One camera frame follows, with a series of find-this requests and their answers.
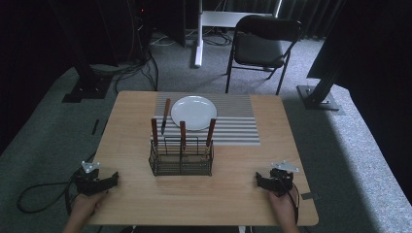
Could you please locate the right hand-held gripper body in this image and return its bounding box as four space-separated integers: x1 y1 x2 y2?
267 160 300 198

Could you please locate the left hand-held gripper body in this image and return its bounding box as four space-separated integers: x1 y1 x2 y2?
74 160 112 197

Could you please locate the person's left hand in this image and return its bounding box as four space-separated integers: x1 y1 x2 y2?
69 189 109 226

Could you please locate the person's right hand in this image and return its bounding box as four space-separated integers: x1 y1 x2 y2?
266 186 300 228

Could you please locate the grey striped placemat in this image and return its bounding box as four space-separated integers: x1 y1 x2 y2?
151 92 262 147

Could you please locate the black stand with flat base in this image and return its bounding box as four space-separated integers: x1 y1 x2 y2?
296 48 342 112

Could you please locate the black stand with square base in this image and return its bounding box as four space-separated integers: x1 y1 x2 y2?
48 0 114 104

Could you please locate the white round plate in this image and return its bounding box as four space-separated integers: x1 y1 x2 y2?
170 94 219 132

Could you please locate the black folding chair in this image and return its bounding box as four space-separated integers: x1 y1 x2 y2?
224 15 304 96

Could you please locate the dark curtain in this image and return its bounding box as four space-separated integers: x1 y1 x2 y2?
305 0 412 208

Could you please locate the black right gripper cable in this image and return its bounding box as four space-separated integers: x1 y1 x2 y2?
280 177 301 225

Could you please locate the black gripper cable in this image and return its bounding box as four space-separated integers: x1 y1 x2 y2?
16 151 98 216
280 177 301 225

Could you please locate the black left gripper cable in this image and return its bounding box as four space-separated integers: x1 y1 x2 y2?
16 151 98 216

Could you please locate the wooden-handled utensil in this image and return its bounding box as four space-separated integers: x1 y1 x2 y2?
151 117 160 153
179 120 188 163
205 117 218 150

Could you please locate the black wire cutlery holder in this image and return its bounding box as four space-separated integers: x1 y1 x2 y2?
148 136 215 178

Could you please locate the wooden-handled knife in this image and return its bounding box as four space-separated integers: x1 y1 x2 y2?
160 97 172 136

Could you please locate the bundle of black floor cables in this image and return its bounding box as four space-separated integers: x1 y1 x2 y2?
90 13 160 95

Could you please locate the white desk frame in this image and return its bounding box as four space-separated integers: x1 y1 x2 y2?
193 0 284 69

